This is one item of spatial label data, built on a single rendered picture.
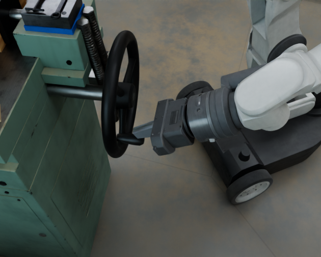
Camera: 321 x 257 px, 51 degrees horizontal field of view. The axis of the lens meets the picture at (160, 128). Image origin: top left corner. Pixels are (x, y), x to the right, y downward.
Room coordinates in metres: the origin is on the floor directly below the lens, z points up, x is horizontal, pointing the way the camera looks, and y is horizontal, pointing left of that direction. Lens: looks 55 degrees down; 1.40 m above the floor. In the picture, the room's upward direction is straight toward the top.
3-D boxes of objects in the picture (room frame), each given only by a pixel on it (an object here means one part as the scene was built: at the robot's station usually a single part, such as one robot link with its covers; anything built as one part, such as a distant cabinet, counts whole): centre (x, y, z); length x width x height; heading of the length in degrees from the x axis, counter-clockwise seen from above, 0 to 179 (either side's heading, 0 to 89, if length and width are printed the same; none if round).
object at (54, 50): (0.61, 0.22, 0.91); 0.15 x 0.14 x 0.09; 172
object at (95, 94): (0.52, 0.16, 0.81); 0.29 x 0.20 x 0.29; 172
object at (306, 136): (0.96, -0.50, 0.19); 0.64 x 0.52 x 0.33; 112
